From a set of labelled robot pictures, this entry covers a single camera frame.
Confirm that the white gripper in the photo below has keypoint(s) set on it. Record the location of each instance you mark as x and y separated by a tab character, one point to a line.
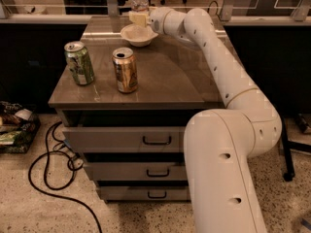
155	19

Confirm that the clear plastic water bottle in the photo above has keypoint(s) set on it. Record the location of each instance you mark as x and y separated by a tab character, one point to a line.
140	6

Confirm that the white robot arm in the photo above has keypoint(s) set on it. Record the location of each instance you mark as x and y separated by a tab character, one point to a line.
218	142

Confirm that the white paper bowl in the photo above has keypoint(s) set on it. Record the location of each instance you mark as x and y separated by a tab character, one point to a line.
138	36

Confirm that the gold soda can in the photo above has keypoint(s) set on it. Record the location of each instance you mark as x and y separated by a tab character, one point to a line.
125	69

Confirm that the green soda can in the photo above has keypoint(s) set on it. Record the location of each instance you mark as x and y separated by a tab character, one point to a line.
78	62

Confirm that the top grey drawer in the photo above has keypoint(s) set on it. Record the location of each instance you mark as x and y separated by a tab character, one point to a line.
125	139

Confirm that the grey drawer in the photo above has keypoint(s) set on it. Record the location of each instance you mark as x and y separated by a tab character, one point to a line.
143	193
136	171
125	139

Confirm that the grey drawer cabinet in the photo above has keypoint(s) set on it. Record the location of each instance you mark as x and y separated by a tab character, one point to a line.
128	126

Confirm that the middle grey drawer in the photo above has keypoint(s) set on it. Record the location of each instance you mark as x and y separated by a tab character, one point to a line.
136	171

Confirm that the bottom grey drawer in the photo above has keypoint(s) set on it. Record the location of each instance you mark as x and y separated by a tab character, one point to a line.
143	193

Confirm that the black wheeled stand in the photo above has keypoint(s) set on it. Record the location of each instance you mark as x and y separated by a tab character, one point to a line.
288	145

